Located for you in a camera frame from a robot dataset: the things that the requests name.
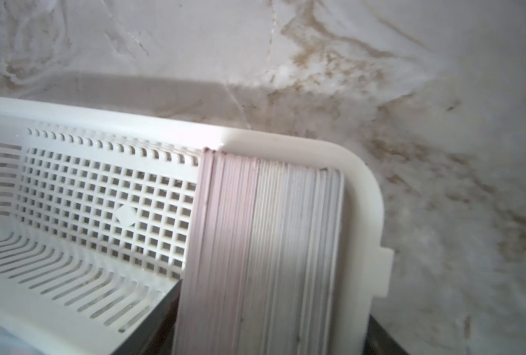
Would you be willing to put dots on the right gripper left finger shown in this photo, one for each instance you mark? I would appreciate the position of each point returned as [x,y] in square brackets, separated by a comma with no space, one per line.
[155,334]

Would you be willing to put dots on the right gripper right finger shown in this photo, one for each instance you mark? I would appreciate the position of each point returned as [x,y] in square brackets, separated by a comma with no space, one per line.
[379,342]

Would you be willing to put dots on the red card stack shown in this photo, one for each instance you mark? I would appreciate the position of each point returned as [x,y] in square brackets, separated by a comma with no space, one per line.
[259,275]

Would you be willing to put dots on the white plastic basket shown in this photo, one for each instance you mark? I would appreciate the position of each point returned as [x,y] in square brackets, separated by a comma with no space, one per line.
[95,214]

